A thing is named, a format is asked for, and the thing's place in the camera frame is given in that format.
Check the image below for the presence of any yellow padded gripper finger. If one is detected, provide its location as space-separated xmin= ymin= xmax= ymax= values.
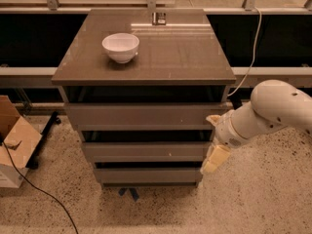
xmin=200 ymin=144 xmax=231 ymax=175

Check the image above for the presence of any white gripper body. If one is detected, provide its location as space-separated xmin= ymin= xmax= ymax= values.
xmin=215 ymin=110 xmax=249 ymax=148

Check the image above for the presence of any grey bottom drawer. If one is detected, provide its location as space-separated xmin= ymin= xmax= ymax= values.
xmin=94 ymin=169 xmax=203 ymax=183

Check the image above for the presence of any grey drawer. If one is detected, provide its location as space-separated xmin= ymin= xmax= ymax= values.
xmin=94 ymin=169 xmax=203 ymax=183
xmin=64 ymin=103 xmax=227 ymax=131
xmin=82 ymin=142 xmax=211 ymax=162

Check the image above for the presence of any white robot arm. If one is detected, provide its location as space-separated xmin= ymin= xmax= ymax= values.
xmin=201 ymin=80 xmax=312 ymax=175

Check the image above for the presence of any grey drawer cabinet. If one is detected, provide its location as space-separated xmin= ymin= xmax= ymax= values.
xmin=52 ymin=10 xmax=235 ymax=193

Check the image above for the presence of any grey middle drawer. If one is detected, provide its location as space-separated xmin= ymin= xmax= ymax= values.
xmin=82 ymin=142 xmax=211 ymax=162

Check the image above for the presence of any grey top drawer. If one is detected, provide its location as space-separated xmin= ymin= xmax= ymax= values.
xmin=64 ymin=103 xmax=227 ymax=131

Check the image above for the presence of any open cardboard box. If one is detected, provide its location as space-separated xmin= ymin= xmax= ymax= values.
xmin=0 ymin=96 xmax=41 ymax=188

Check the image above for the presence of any black stand leg right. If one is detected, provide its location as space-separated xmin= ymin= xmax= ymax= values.
xmin=229 ymin=91 xmax=243 ymax=109

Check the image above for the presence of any black stand leg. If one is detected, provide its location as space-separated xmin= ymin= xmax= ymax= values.
xmin=26 ymin=111 xmax=61 ymax=170
xmin=229 ymin=91 xmax=243 ymax=109

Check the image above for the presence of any white ceramic bowl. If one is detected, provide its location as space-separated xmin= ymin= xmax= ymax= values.
xmin=102 ymin=33 xmax=139 ymax=63

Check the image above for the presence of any black stand leg left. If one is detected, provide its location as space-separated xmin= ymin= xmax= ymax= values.
xmin=26 ymin=111 xmax=61 ymax=170

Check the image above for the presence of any metal window railing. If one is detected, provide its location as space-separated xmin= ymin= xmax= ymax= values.
xmin=0 ymin=0 xmax=311 ymax=89

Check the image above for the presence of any white hanging cable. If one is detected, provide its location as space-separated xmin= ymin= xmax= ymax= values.
xmin=227 ymin=7 xmax=263 ymax=98

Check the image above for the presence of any black floor cable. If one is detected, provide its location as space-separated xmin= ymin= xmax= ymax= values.
xmin=0 ymin=134 xmax=80 ymax=234

